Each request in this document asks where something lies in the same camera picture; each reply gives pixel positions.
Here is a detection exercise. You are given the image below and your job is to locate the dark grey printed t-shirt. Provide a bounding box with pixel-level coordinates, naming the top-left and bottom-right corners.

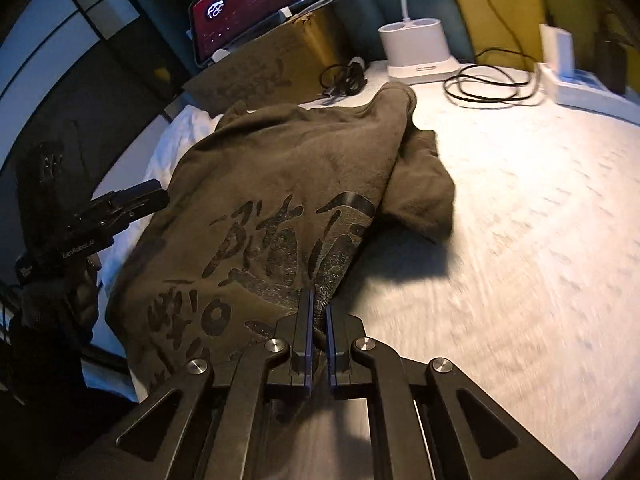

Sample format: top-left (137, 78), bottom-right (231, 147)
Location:
top-left (106, 82), bottom-right (456, 391)

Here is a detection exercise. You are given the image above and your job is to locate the gloved left hand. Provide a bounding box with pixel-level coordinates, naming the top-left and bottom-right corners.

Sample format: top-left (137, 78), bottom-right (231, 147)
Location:
top-left (10, 255), bottom-right (101, 403)

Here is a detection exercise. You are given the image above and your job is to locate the white folded garment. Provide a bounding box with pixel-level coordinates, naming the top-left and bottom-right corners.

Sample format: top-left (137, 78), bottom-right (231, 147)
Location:
top-left (81, 104), bottom-right (224, 403)

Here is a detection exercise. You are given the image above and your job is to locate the brown cardboard box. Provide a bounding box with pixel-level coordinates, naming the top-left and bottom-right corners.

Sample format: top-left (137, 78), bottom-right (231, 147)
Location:
top-left (183, 6), bottom-right (350, 115)

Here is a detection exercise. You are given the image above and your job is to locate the white desk lamp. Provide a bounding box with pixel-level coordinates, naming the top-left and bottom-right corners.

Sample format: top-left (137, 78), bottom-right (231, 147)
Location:
top-left (378, 0), bottom-right (461, 86)

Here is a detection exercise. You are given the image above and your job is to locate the white power strip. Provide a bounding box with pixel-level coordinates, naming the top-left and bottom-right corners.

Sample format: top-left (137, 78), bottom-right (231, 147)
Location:
top-left (538, 63), bottom-right (640, 125)

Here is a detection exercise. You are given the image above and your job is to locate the white charger adapter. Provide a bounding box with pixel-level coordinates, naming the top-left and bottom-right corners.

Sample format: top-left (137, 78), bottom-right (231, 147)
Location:
top-left (539, 24), bottom-right (575, 78)

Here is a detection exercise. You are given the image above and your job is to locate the yellow curtain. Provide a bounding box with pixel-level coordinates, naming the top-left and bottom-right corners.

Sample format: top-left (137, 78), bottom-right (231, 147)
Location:
top-left (456, 0), bottom-right (639, 90)

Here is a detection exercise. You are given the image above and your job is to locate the black charger adapter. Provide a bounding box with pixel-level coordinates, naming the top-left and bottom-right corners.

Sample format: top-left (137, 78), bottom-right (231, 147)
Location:
top-left (593, 32), bottom-right (627, 96)

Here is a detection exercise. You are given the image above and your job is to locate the small black cable bundle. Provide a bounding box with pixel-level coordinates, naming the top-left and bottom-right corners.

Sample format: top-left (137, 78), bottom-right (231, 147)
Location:
top-left (318, 56), bottom-right (369, 104)

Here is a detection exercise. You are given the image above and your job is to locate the black coiled charging cable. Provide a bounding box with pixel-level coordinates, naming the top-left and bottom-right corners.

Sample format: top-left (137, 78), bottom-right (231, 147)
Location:
top-left (444, 0), bottom-right (551, 110)

